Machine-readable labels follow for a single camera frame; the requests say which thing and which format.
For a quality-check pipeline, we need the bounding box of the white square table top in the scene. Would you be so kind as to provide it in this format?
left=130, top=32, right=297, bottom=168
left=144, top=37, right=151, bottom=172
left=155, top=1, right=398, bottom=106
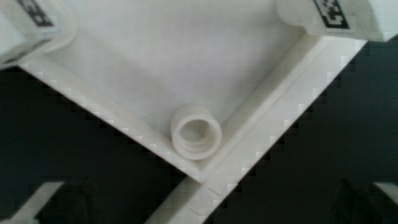
left=22, top=0, right=304, bottom=180

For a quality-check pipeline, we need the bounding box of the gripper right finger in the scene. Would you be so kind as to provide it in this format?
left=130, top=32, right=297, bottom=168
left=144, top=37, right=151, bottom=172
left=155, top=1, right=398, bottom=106
left=331, top=179, right=398, bottom=224

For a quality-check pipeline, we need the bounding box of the white table leg with tag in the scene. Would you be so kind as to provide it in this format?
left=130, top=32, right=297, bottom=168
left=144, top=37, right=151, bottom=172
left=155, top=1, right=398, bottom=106
left=0, top=0, right=79, bottom=70

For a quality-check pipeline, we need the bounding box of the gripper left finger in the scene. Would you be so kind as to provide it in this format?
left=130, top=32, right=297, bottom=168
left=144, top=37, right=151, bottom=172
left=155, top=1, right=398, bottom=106
left=0, top=180, right=102, bottom=224

